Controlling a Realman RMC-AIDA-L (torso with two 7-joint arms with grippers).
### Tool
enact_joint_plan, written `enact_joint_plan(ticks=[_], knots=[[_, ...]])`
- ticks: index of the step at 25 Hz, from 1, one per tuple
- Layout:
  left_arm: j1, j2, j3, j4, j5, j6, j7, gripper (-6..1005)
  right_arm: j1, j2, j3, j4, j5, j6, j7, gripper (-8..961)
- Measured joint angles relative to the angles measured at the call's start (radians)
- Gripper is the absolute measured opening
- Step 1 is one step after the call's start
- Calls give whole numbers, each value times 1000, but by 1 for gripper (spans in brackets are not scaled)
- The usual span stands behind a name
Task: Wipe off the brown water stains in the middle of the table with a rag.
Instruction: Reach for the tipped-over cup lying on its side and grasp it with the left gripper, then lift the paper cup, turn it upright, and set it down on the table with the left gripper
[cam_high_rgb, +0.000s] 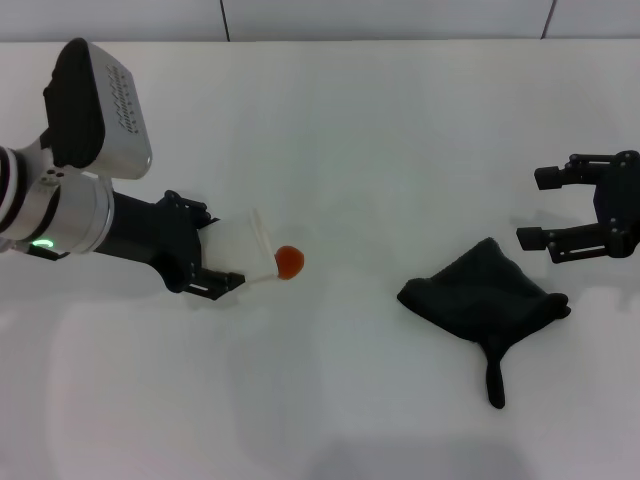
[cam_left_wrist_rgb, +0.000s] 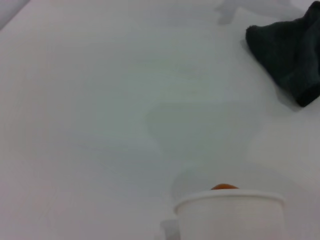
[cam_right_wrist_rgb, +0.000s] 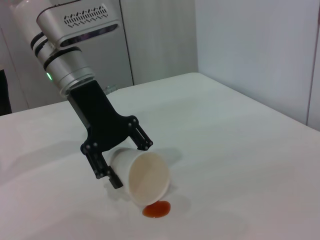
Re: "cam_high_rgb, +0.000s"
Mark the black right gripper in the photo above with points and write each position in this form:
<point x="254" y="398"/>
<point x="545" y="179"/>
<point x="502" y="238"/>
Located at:
<point x="620" y="205"/>

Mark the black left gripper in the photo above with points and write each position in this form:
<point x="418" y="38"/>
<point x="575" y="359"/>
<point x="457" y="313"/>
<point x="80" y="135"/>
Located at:
<point x="145" y="235"/>

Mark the white paper cup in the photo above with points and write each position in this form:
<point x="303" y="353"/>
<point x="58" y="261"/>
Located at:
<point x="237" y="245"/>

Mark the dark blue rag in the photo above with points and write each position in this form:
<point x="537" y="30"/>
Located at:
<point x="480" y="295"/>

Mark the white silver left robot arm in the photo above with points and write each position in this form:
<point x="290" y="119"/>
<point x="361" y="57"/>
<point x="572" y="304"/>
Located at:
<point x="60" y="215"/>

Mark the small orange ball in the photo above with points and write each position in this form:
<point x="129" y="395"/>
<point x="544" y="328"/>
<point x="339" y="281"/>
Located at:
<point x="291" y="263"/>

